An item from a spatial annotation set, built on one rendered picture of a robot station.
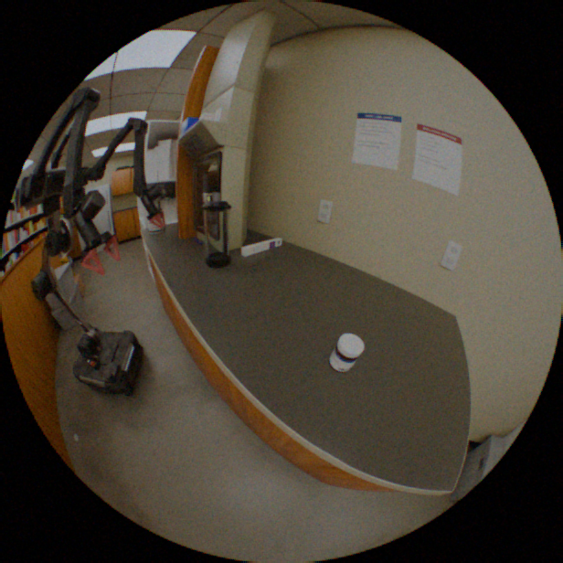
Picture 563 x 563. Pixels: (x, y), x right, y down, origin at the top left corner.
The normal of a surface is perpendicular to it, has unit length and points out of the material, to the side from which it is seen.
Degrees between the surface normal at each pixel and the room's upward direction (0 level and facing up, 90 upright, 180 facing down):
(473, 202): 90
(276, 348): 0
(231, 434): 0
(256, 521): 0
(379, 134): 90
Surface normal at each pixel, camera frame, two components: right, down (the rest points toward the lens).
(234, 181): 0.75, 0.40
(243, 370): 0.11, -0.86
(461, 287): -0.65, 0.32
